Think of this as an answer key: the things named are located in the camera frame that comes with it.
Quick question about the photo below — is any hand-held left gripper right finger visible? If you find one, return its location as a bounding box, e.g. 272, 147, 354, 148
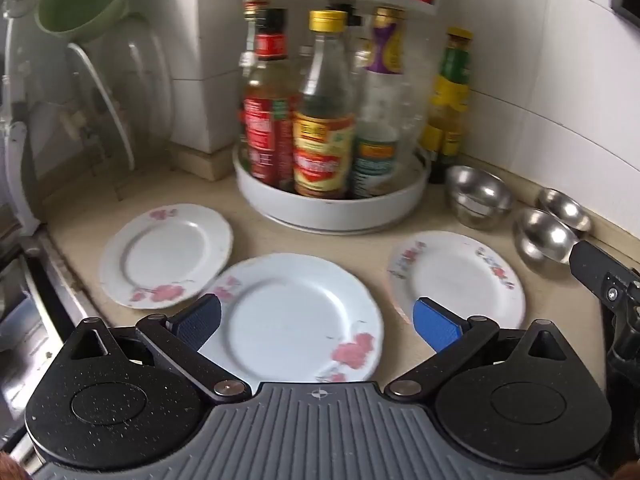
385, 297, 571, 396

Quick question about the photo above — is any medium steel bowl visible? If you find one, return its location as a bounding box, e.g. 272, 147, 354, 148
515, 208, 581, 266

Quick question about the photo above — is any small steel bowl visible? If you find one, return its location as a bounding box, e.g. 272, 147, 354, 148
537, 187, 593, 238

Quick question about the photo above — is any green plastic bowl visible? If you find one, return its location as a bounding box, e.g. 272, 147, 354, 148
34, 0, 134, 44

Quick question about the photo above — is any small multicolour floral white plate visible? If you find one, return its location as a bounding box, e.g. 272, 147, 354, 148
387, 230, 527, 331

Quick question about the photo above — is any yellow label oil bottle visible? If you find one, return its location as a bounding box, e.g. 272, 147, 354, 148
421, 27, 474, 184

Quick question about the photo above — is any red label sauce bottle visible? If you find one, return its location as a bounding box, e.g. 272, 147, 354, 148
244, 7, 297, 192

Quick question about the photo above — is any small pink floral white plate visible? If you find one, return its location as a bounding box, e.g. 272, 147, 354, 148
98, 203, 234, 309

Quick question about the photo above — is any large steel bowl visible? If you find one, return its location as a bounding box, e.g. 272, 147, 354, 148
445, 165, 516, 228

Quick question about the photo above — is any yellow cap vinegar bottle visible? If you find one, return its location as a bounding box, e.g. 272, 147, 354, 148
292, 10, 357, 199

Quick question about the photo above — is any purple label clear bottle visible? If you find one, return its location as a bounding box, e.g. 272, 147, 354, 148
351, 7, 417, 199

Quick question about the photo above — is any steel stove top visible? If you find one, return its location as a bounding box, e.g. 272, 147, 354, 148
0, 237, 108, 461

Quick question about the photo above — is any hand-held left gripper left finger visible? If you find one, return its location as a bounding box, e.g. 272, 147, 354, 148
70, 294, 252, 403

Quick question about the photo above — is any white rotating condiment rack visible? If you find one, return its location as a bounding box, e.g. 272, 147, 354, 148
232, 0, 441, 235

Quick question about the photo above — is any clear glass lid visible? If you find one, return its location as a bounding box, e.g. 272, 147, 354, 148
75, 15, 176, 171

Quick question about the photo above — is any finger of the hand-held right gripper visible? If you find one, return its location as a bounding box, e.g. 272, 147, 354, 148
569, 240, 640, 311

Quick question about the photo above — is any white dish rack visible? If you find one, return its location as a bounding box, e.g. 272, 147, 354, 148
0, 0, 126, 236

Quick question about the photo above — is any large floral white plate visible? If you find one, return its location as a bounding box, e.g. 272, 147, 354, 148
197, 253, 385, 383

